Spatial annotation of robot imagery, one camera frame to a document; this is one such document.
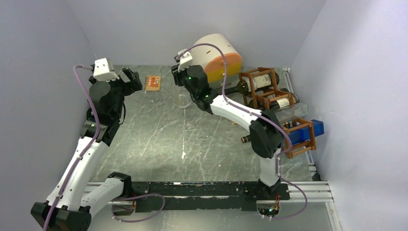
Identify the clear glass bottle black cap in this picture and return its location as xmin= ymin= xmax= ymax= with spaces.
xmin=176 ymin=94 xmax=191 ymax=109

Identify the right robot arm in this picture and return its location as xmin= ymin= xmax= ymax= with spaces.
xmin=171 ymin=65 xmax=284 ymax=199

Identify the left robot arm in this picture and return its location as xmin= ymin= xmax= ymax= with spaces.
xmin=30 ymin=65 xmax=143 ymax=231

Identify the brown wooden wine rack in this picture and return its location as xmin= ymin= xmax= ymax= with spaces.
xmin=237 ymin=67 xmax=317 ymax=158

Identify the dark green wine bottle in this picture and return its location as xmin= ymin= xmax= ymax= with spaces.
xmin=225 ymin=73 xmax=273 ymax=95

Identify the dark bottle copper cap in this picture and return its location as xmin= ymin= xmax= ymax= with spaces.
xmin=241 ymin=135 xmax=252 ymax=143

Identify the dark bottle white label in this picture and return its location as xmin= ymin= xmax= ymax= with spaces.
xmin=248 ymin=93 xmax=300 ymax=110

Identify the large clear plastic bottle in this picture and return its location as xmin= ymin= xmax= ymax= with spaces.
xmin=274 ymin=103 xmax=308 ymax=125

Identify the blue square glass bottle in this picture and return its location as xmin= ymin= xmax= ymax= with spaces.
xmin=288 ymin=119 xmax=324 ymax=145

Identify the orange card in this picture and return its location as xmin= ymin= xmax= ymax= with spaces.
xmin=145 ymin=76 xmax=162 ymax=91

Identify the cream round drawer cabinet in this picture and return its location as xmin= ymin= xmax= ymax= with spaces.
xmin=190 ymin=34 xmax=242 ymax=89

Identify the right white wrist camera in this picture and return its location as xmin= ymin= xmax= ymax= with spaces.
xmin=174 ymin=49 xmax=193 ymax=72

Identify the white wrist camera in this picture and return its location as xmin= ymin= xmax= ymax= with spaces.
xmin=93 ymin=58 xmax=119 ymax=82
xmin=174 ymin=49 xmax=193 ymax=72

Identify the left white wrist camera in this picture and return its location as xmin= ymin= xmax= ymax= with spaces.
xmin=93 ymin=58 xmax=119 ymax=82

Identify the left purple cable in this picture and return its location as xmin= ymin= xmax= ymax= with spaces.
xmin=42 ymin=65 xmax=101 ymax=231

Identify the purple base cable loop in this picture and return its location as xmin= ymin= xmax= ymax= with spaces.
xmin=111 ymin=193 xmax=166 ymax=223

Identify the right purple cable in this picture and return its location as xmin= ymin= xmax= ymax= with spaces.
xmin=177 ymin=43 xmax=308 ymax=221

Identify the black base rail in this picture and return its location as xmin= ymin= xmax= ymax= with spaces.
xmin=132 ymin=181 xmax=290 ymax=212

